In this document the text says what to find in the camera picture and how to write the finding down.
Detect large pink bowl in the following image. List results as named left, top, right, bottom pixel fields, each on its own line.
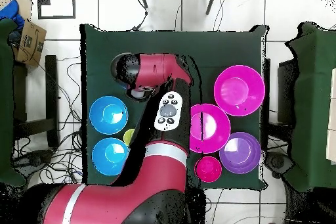
left=189, top=103, right=232, bottom=154
left=213, top=64, right=266, bottom=118

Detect plain cardboard box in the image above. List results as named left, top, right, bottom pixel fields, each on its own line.
left=0, top=0, right=33, bottom=21

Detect large blue bowl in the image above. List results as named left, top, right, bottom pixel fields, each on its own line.
left=89, top=95, right=129, bottom=135
left=91, top=137, right=130, bottom=177

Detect black cable with plug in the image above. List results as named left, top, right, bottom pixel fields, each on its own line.
left=131, top=0, right=149, bottom=32

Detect black pedestal foot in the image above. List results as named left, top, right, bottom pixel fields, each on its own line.
left=264, top=151, right=295, bottom=177
left=14, top=149, right=54, bottom=173

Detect small crimson bowl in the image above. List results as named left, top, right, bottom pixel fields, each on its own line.
left=194, top=156, right=222, bottom=183

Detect tangle of floor cables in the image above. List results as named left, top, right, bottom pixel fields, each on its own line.
left=11, top=55, right=86, bottom=186

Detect black bench frame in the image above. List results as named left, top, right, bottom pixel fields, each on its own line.
left=262, top=58, right=299, bottom=151
left=12, top=55, right=60, bottom=148

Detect yellow cup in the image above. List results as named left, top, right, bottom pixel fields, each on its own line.
left=123, top=128, right=135, bottom=146

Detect printed cardboard box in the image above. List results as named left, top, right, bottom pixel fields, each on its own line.
left=14, top=20, right=47, bottom=68

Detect green covered side table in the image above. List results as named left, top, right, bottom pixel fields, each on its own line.
left=0, top=18, right=27, bottom=188
left=284, top=22, right=336, bottom=192

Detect purple bowl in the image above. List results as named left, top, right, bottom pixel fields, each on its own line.
left=219, top=131, right=263, bottom=175

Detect blue cloth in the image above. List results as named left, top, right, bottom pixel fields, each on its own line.
left=0, top=0, right=26, bottom=30

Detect dark green table cloth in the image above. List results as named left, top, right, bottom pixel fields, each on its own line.
left=79, top=23, right=270, bottom=190

